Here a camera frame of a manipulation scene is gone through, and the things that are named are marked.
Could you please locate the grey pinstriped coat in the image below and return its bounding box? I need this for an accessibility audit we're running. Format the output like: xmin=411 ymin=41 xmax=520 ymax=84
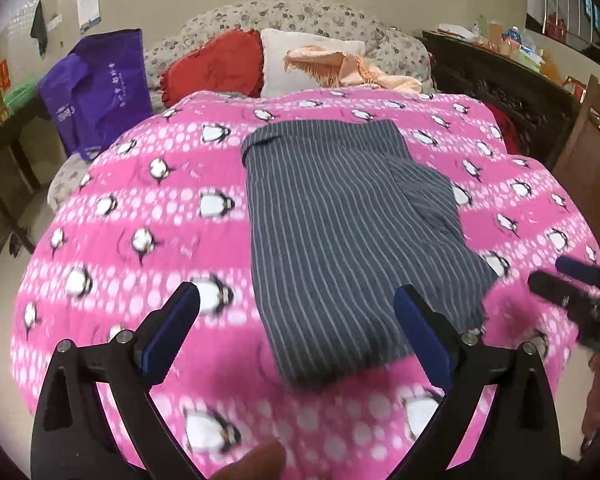
xmin=242 ymin=120 xmax=496 ymax=388

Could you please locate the left hand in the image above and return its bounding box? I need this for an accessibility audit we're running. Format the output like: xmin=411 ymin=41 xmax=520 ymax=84
xmin=210 ymin=441 xmax=286 ymax=480

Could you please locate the red garment by bed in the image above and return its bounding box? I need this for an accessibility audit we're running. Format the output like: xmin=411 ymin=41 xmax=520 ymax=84
xmin=486 ymin=103 xmax=521 ymax=155

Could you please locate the dark wooden side table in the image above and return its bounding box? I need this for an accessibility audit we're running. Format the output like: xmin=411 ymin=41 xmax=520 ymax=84
xmin=0 ymin=96 xmax=52 ymax=256

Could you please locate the pink penguin quilt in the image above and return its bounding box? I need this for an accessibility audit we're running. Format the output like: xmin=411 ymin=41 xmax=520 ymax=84
xmin=9 ymin=88 xmax=600 ymax=479

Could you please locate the floral grey bedding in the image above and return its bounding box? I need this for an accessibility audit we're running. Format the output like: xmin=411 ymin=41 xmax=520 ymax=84
xmin=47 ymin=0 xmax=434 ymax=214

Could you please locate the peach fringed scarf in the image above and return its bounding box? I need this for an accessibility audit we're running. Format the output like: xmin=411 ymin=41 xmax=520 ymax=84
xmin=284 ymin=46 xmax=422 ymax=96

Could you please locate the purple tote bag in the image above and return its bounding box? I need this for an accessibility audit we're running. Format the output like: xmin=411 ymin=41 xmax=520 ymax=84
xmin=38 ymin=28 xmax=152 ymax=160

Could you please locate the green basket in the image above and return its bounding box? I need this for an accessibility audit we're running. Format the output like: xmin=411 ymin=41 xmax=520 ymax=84
xmin=3 ymin=78 xmax=38 ymax=114

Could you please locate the white pillow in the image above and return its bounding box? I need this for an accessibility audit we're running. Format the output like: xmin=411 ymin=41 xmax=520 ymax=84
xmin=260 ymin=28 xmax=365 ymax=99

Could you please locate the red heart pillow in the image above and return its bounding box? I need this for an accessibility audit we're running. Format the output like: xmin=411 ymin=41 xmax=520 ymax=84
xmin=160 ymin=29 xmax=264 ymax=107

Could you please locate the dark cloth on wall hook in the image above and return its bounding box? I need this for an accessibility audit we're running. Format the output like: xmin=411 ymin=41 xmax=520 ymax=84
xmin=30 ymin=0 xmax=48 ymax=58

